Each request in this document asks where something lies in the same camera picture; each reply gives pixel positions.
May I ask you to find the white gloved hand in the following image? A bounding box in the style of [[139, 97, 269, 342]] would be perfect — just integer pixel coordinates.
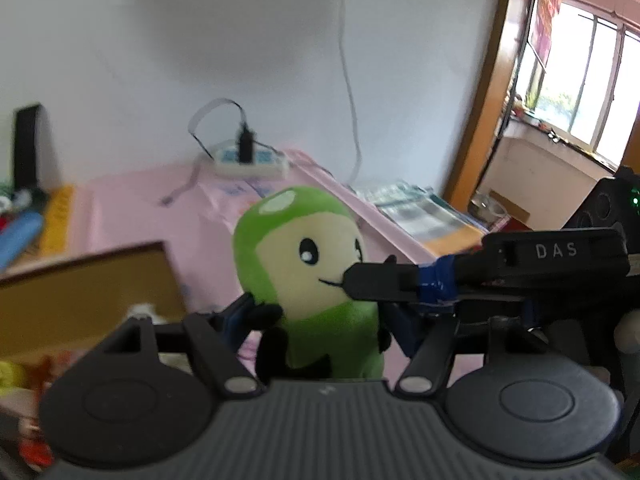
[[614, 310, 640, 354]]

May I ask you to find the green plush toy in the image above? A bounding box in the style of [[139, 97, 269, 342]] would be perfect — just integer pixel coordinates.
[[232, 186, 392, 384]]

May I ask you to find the black plug adapter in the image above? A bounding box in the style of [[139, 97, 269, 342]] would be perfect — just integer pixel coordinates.
[[236, 122, 255, 165]]

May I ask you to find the wooden door frame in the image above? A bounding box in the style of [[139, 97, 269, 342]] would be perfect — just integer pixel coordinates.
[[444, 0, 532, 211]]

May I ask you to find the white power strip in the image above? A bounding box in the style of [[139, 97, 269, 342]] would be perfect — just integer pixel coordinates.
[[211, 144, 292, 180]]

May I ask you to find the window with frame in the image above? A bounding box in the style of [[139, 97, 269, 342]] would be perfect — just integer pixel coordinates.
[[515, 0, 639, 169]]

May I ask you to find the stack of magazines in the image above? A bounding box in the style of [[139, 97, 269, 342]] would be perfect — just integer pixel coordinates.
[[354, 180, 488, 257]]

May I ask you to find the blue cylinder object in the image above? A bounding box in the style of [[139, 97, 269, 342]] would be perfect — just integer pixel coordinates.
[[0, 211, 44, 272]]

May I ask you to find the pink patterned table cover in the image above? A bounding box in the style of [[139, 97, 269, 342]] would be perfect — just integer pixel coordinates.
[[64, 148, 484, 386]]

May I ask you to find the brown and gold box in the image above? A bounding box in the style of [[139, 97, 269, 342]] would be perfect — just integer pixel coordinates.
[[1, 242, 186, 363]]

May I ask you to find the black camera device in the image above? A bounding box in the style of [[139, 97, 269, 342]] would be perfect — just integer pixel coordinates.
[[563, 166, 640, 255]]

